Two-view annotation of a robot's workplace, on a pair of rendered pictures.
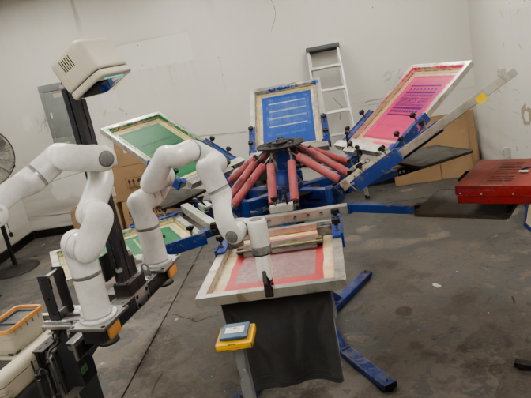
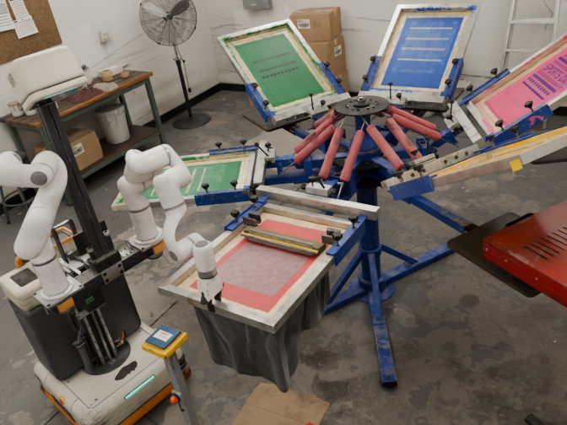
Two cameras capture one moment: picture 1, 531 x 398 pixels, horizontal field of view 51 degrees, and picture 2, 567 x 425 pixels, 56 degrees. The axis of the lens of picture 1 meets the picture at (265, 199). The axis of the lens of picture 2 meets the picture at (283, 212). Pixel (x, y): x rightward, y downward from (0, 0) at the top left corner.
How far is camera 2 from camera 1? 1.28 m
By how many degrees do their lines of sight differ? 30
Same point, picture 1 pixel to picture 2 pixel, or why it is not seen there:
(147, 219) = (132, 203)
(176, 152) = (134, 164)
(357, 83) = not seen: outside the picture
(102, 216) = (36, 227)
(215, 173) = (165, 193)
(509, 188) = (533, 271)
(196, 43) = not seen: outside the picture
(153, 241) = (138, 222)
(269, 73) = not seen: outside the picture
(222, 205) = (168, 225)
